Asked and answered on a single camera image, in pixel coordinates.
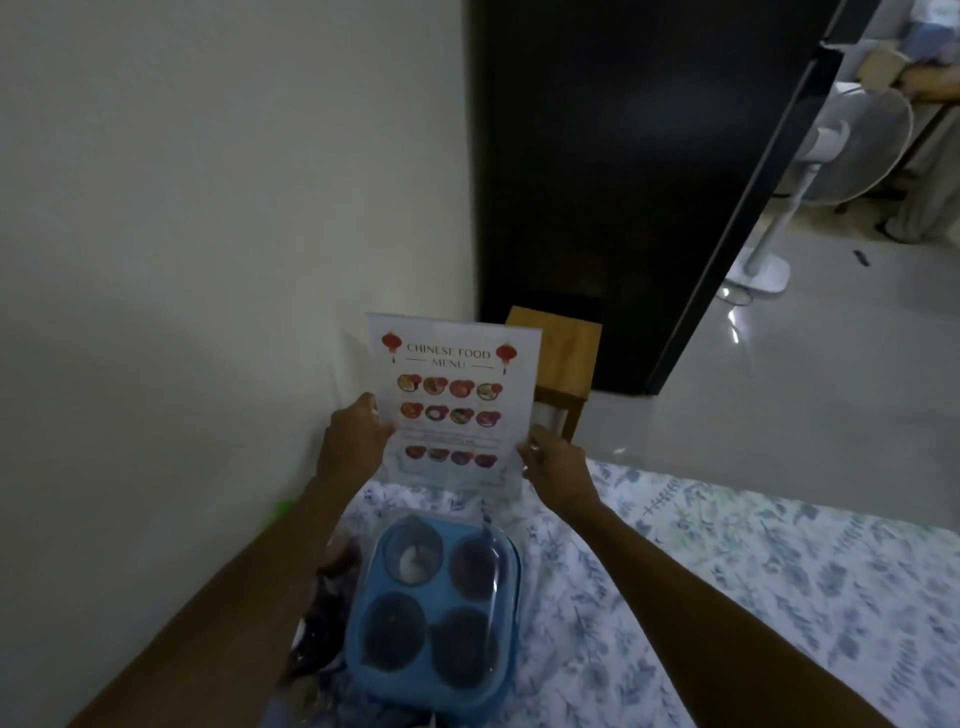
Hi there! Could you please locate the person's right hand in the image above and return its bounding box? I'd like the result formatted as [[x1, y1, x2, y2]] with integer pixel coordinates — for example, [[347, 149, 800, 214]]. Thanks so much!
[[518, 426, 602, 519]]

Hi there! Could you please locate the person's left hand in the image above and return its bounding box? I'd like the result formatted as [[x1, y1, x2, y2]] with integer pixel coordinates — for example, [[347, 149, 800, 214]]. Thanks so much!
[[315, 391, 396, 485]]

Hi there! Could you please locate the white laminated food menu card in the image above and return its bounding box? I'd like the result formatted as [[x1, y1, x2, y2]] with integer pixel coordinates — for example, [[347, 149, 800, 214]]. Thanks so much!
[[365, 312, 543, 492]]

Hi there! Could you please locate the person's left forearm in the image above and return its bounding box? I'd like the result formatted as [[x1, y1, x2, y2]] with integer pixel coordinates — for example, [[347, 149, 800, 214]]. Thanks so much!
[[66, 466, 374, 728]]

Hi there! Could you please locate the person's right forearm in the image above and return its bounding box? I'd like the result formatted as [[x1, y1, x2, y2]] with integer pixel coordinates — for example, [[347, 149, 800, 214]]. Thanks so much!
[[541, 495, 873, 728]]

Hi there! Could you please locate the clear acrylic menu stand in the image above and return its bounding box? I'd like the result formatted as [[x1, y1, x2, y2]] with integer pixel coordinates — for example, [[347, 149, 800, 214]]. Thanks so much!
[[386, 401, 565, 519]]

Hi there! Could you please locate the wooden stool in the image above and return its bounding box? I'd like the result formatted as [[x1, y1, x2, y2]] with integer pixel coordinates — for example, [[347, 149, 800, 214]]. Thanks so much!
[[503, 306, 603, 444]]

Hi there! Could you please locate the blue four-compartment condiment container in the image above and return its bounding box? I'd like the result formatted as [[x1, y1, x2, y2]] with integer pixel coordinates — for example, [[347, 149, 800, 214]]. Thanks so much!
[[344, 514, 524, 710]]

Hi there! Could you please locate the floral patterned tablecloth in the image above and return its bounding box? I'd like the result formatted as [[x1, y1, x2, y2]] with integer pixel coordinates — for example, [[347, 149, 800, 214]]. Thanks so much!
[[285, 457, 960, 728]]

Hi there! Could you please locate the dark plastic bag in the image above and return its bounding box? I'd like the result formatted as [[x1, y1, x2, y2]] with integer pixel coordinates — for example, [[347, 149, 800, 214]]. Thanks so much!
[[288, 525, 369, 699]]

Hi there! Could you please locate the dark wooden door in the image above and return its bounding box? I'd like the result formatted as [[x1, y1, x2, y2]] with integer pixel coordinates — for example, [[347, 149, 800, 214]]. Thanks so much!
[[463, 0, 879, 397]]

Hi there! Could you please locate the white pedestal fan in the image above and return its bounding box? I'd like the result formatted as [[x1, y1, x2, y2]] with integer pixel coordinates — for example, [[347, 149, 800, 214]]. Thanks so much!
[[721, 81, 915, 295]]

